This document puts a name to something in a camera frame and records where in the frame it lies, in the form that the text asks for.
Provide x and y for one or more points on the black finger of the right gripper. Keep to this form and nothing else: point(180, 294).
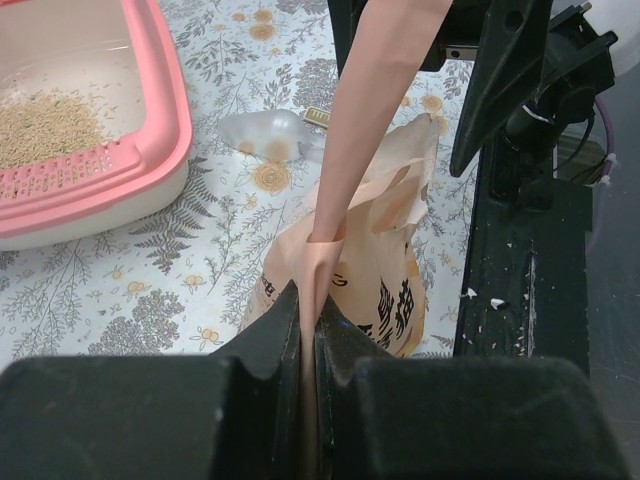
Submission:
point(344, 16)

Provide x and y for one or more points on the clear plastic litter scoop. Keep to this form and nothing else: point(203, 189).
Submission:
point(273, 135)

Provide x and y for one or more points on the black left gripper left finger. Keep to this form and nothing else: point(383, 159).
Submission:
point(232, 414)

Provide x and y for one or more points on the beige litter pellets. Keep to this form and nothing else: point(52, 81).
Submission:
point(47, 122)

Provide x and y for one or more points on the peach cat litter bag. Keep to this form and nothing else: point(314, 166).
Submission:
point(352, 242)

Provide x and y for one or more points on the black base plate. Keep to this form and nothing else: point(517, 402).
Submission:
point(524, 290)

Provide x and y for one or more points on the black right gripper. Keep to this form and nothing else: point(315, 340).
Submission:
point(521, 52)

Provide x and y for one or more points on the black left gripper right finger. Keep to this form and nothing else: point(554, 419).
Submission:
point(381, 417)

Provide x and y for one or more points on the pink cat litter box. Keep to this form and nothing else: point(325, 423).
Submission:
point(125, 50)

